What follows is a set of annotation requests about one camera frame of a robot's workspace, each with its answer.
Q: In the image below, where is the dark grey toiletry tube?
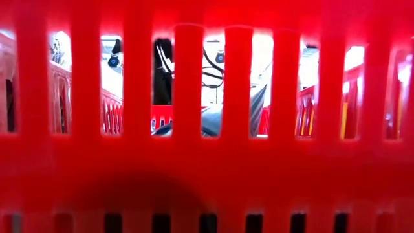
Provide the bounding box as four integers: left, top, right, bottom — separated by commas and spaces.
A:
151, 105, 224, 137
250, 84, 268, 137

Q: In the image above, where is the clear vanity pack bag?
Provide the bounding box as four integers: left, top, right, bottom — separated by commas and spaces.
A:
49, 31, 72, 71

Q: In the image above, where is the red slotted plastic basket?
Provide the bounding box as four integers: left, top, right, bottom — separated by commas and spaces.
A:
0, 0, 414, 233

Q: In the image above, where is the yellow slotted plastic basket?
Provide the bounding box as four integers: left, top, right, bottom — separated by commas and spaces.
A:
340, 102, 349, 140

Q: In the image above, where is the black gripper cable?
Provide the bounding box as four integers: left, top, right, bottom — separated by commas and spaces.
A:
202, 47, 225, 89

